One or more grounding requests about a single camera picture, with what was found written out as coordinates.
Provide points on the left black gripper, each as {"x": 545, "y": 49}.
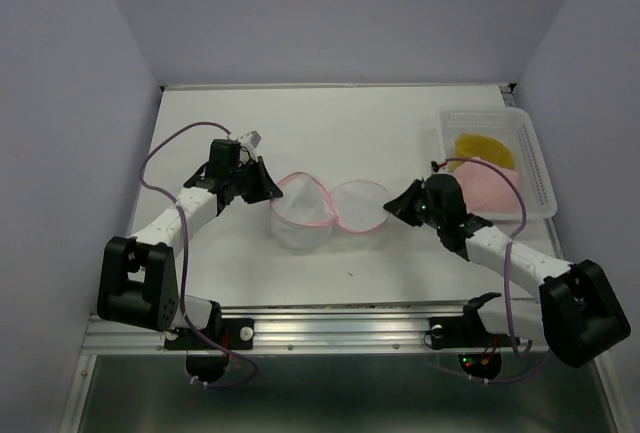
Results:
{"x": 266, "y": 189}

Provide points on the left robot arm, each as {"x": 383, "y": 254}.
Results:
{"x": 139, "y": 283}

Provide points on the yellow bra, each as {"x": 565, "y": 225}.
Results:
{"x": 485, "y": 148}

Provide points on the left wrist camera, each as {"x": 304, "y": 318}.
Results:
{"x": 249, "y": 140}

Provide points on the white mesh laundry bag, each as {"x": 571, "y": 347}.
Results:
{"x": 307, "y": 213}

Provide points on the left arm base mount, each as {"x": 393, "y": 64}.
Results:
{"x": 215, "y": 346}

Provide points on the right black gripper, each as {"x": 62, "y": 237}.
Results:
{"x": 400, "y": 205}

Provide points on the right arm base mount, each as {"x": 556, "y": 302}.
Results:
{"x": 481, "y": 361}

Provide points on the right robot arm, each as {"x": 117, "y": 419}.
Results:
{"x": 574, "y": 310}

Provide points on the pink bra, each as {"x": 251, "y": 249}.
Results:
{"x": 486, "y": 191}

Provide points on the aluminium mounting rail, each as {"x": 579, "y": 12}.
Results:
{"x": 383, "y": 329}

